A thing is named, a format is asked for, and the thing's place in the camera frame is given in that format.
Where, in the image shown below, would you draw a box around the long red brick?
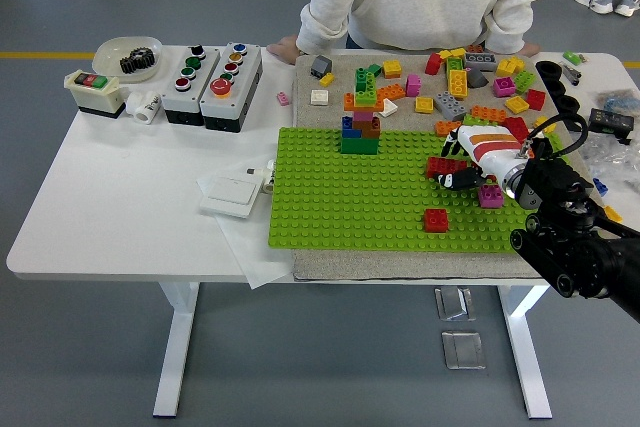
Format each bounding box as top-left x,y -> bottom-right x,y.
426,156 -> 474,179
503,117 -> 530,143

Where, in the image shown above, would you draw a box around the lime green brick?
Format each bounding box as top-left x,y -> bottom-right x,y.
513,69 -> 538,93

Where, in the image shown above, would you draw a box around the white paper sheet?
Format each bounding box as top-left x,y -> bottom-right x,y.
194,171 -> 296,292

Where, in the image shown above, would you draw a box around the plastic bag blue parts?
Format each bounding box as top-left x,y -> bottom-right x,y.
594,88 -> 640,116

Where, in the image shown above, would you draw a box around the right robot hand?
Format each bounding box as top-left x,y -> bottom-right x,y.
431,124 -> 527,191

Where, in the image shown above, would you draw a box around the beige red-green switch box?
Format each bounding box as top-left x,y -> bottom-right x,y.
63,69 -> 126,121

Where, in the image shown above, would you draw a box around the small metal tool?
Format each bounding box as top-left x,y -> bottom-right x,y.
558,61 -> 583,86

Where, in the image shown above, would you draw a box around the light grey brick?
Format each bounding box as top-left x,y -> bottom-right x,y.
433,90 -> 469,122

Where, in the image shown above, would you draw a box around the white table leg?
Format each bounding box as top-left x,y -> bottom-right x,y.
497,285 -> 554,420
152,281 -> 201,418

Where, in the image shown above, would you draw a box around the four-button emergency stop box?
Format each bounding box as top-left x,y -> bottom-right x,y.
198,41 -> 264,134

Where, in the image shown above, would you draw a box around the clear plastic bag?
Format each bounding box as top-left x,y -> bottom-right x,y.
574,134 -> 640,183

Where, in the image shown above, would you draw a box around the grey-brown mat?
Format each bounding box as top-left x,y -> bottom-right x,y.
291,52 -> 609,284

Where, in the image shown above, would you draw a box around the small red square brick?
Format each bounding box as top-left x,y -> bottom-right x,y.
423,207 -> 450,234

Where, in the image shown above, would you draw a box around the silver floor plate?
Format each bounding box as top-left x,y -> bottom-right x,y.
440,330 -> 486,371
433,285 -> 476,321

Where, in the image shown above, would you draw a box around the white plastic bowl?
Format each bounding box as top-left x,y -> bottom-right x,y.
91,35 -> 164,84

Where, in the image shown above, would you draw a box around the black electronic module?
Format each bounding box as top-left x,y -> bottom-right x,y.
587,107 -> 635,137

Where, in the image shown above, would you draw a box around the long yellow brick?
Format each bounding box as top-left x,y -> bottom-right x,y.
447,68 -> 470,100

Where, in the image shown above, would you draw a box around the person's right hand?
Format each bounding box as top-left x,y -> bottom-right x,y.
265,36 -> 307,66

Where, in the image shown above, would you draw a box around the multicoloured brick tower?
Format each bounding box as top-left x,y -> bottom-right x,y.
339,66 -> 385,156

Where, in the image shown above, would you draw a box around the white pipe tee fitting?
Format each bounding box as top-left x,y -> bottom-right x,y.
123,90 -> 162,124

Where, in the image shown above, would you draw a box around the white wall switch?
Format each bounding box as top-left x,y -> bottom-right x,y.
198,172 -> 265,221

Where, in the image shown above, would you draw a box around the green studded baseplate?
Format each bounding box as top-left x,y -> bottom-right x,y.
268,126 -> 601,252

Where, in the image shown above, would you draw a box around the three-button control box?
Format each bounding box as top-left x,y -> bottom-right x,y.
159,44 -> 221,127

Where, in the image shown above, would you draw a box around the long grey brick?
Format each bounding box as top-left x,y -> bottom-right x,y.
463,52 -> 498,72

